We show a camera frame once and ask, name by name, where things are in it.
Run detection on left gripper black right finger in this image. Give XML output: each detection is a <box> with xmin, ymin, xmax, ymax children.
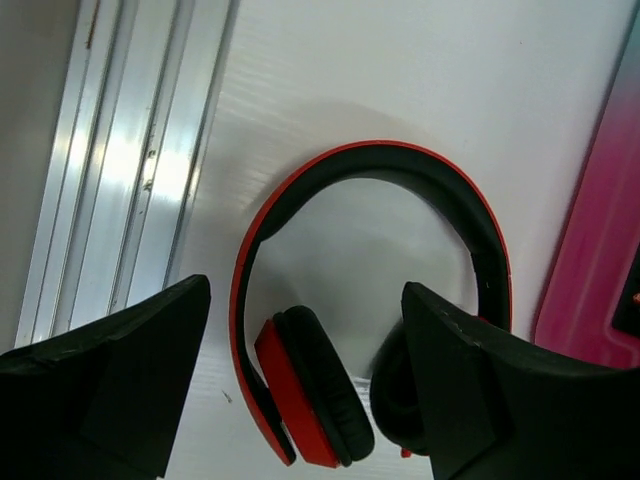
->
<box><xmin>401</xmin><ymin>282</ymin><xmax>639</xmax><ymax>479</ymax></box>

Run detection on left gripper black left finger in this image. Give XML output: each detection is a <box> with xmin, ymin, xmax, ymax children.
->
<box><xmin>1</xmin><ymin>275</ymin><xmax>211</xmax><ymax>479</ymax></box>

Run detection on red black headphones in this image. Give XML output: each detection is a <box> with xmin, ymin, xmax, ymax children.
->
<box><xmin>229</xmin><ymin>140</ymin><xmax>512</xmax><ymax>468</ymax></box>

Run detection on pink hard-shell suitcase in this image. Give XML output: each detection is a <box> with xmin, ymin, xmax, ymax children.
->
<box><xmin>533</xmin><ymin>25</ymin><xmax>639</xmax><ymax>368</ymax></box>

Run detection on aluminium frame rail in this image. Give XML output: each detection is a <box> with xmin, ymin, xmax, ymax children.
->
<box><xmin>15</xmin><ymin>0</ymin><xmax>237</xmax><ymax>347</ymax></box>

